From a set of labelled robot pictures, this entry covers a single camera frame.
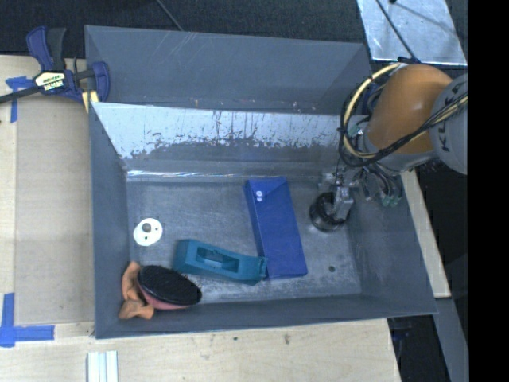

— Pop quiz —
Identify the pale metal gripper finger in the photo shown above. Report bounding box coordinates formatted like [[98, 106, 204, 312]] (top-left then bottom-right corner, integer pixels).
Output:
[[335, 187, 355, 219]]

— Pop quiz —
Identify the black round cup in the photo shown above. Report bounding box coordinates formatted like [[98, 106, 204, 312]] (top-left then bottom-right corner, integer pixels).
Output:
[[309, 192, 348, 233]]

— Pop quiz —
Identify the blue flat box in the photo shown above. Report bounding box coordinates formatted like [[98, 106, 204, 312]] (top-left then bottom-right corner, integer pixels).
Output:
[[243, 176, 309, 280]]

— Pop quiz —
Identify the grey metal bin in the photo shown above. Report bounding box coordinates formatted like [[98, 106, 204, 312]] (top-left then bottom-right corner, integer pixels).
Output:
[[84, 25, 439, 340]]

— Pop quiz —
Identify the teal plastic tape dispenser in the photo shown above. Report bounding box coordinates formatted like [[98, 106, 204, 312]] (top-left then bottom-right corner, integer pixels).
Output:
[[172, 239, 269, 287]]

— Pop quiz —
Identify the white round disc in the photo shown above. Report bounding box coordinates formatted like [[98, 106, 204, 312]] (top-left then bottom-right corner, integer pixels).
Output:
[[132, 217, 165, 248]]

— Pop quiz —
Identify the black and pink round brush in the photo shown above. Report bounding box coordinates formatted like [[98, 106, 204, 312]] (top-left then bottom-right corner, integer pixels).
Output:
[[137, 264, 203, 311]]

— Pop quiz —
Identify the orange cloth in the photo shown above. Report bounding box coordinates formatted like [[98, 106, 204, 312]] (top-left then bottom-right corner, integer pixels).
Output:
[[118, 261, 156, 321]]

